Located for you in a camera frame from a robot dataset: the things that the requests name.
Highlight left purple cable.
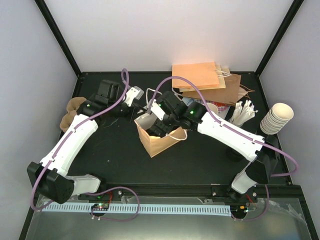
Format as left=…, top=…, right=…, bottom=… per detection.
left=30, top=68, right=131, bottom=212

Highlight pulp cup carrier stack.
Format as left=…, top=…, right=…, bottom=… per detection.
left=59, top=97, right=87, bottom=133

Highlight tall white cup stack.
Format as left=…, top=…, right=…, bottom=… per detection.
left=260, top=102, right=294, bottom=135

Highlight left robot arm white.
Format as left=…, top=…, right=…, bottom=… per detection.
left=27, top=80, right=144, bottom=204

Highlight blue slotted cable duct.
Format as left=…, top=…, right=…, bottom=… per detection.
left=42, top=202, right=232, bottom=217

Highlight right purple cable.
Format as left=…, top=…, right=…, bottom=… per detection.
left=147, top=76, right=300, bottom=222

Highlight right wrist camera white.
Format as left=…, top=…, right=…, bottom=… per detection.
left=150, top=100, right=166, bottom=121

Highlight black lid stack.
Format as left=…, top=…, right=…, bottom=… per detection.
left=225, top=147, right=244, bottom=162

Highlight purple cable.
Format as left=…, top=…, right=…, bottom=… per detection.
left=30, top=68, right=131, bottom=212
left=147, top=76, right=300, bottom=222

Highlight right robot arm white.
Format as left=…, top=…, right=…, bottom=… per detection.
left=146, top=91, right=279, bottom=202

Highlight white paper cup stack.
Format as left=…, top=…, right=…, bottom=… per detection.
left=207, top=102, right=219, bottom=114

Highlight checkered paper bag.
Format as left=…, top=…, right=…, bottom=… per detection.
left=207, top=101, right=230, bottom=119

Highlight orange paper bag white handles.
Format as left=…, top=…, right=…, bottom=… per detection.
left=134, top=113, right=188, bottom=158

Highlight orange paper bag stack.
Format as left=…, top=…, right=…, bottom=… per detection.
left=171, top=62, right=231, bottom=90

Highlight light blue paper bag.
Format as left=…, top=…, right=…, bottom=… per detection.
left=181, top=97, right=194, bottom=106

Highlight brown kraft paper bag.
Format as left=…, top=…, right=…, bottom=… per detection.
left=198, top=74, right=246, bottom=106

